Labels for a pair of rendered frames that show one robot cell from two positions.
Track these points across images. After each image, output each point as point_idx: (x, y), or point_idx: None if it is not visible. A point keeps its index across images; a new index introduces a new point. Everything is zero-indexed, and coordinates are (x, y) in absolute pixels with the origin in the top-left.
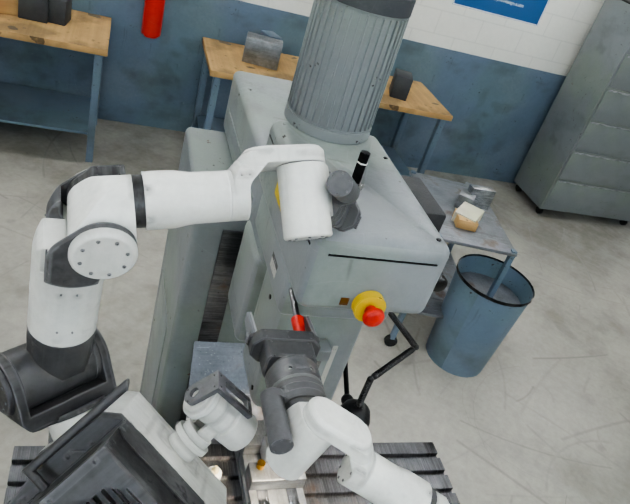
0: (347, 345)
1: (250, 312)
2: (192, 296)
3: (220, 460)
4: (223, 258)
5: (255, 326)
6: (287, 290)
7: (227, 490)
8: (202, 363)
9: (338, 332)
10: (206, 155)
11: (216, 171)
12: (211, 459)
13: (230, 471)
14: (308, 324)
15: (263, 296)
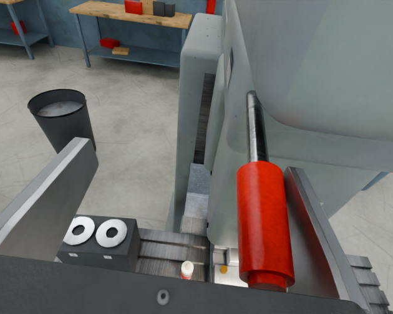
0: (338, 204)
1: (83, 139)
2: (186, 131)
3: (199, 248)
4: (206, 100)
5: (25, 209)
6: (243, 98)
7: (199, 276)
8: (196, 177)
9: (329, 185)
10: (203, 23)
11: None
12: (193, 246)
13: (204, 259)
14: (306, 210)
15: (224, 127)
